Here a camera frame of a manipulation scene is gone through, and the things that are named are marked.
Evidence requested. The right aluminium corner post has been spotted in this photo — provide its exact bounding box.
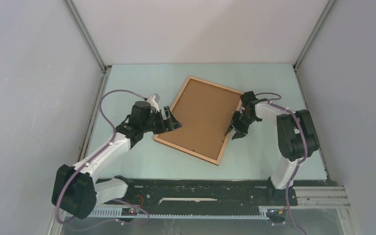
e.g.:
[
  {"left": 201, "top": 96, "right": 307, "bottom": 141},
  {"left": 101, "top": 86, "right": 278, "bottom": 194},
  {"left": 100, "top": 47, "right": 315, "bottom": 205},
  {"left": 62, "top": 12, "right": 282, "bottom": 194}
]
[{"left": 293, "top": 0, "right": 338, "bottom": 72}]

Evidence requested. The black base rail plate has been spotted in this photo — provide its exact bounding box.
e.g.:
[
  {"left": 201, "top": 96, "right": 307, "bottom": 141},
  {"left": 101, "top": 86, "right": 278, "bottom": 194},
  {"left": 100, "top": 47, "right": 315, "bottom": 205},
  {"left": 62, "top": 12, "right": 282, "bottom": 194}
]
[{"left": 95, "top": 177, "right": 299, "bottom": 217}]

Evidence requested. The white toothed cable duct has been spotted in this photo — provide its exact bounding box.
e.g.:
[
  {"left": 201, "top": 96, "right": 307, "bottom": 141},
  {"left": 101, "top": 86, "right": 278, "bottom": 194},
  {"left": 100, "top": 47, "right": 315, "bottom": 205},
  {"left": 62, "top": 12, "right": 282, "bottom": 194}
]
[{"left": 88, "top": 207, "right": 269, "bottom": 220}]

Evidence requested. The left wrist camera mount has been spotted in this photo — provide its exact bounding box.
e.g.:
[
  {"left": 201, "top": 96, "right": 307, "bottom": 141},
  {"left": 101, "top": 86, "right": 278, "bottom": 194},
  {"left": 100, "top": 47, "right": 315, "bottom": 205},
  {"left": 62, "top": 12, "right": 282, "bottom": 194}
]
[{"left": 145, "top": 94, "right": 160, "bottom": 112}]

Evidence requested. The brown cardboard backing board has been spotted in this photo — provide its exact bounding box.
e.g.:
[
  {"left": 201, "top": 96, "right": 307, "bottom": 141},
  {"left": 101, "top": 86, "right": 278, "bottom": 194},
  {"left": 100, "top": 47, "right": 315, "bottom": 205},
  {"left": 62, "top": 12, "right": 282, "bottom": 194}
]
[{"left": 158, "top": 79, "right": 241, "bottom": 161}]

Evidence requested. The purple cable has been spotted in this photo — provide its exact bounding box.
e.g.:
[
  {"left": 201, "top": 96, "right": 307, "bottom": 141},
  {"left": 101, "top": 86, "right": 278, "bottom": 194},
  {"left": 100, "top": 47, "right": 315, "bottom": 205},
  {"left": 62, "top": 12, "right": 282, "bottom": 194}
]
[
  {"left": 55, "top": 90, "right": 151, "bottom": 226},
  {"left": 254, "top": 93, "right": 308, "bottom": 235}
]

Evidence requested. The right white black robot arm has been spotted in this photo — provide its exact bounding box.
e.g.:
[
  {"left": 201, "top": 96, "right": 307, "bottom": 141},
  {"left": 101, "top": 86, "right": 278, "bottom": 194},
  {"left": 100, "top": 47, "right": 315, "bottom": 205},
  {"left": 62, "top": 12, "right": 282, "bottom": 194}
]
[{"left": 225, "top": 91, "right": 320, "bottom": 205}]

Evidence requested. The light wooden picture frame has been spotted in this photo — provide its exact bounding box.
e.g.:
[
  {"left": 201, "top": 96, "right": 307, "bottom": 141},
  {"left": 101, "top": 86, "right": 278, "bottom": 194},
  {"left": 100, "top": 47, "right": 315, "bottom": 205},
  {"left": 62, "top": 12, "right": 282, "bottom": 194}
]
[{"left": 153, "top": 76, "right": 244, "bottom": 166}]

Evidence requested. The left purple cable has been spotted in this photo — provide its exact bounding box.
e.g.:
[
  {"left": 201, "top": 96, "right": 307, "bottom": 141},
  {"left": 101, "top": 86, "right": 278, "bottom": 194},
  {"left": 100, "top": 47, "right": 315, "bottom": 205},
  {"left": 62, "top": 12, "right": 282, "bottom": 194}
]
[{"left": 55, "top": 90, "right": 151, "bottom": 226}]

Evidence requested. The aluminium corner post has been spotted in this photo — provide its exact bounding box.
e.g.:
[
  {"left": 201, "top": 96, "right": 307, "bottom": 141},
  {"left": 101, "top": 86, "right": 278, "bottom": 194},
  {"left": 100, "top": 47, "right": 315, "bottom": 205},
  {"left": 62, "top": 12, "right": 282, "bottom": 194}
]
[
  {"left": 62, "top": 0, "right": 107, "bottom": 73},
  {"left": 293, "top": 0, "right": 338, "bottom": 72}
]

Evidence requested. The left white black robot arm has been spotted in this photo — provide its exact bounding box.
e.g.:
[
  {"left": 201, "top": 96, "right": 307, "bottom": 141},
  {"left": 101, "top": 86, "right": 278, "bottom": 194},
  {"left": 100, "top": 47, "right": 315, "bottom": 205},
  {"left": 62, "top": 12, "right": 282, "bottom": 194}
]
[{"left": 51, "top": 101, "right": 182, "bottom": 219}]

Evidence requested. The left aluminium corner post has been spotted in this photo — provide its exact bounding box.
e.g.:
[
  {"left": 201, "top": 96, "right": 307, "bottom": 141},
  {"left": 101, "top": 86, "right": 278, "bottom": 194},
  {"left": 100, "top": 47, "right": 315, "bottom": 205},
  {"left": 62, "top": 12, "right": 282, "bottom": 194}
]
[{"left": 62, "top": 0, "right": 107, "bottom": 73}]

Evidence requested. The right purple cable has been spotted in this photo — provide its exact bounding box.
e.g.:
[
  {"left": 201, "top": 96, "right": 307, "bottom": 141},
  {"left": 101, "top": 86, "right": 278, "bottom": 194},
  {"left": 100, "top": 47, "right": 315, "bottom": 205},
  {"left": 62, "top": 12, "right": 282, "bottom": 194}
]
[{"left": 254, "top": 93, "right": 308, "bottom": 235}]

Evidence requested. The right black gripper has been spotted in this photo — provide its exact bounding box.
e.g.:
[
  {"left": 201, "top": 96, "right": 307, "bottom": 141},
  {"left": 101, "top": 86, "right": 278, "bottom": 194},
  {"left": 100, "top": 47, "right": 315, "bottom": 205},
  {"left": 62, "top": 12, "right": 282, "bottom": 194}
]
[{"left": 225, "top": 111, "right": 258, "bottom": 140}]

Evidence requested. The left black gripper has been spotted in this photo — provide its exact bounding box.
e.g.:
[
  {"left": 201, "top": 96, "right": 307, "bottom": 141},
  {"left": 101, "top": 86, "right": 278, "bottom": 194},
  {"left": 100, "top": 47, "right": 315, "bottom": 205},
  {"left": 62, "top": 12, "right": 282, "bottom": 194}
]
[{"left": 141, "top": 106, "right": 182, "bottom": 135}]

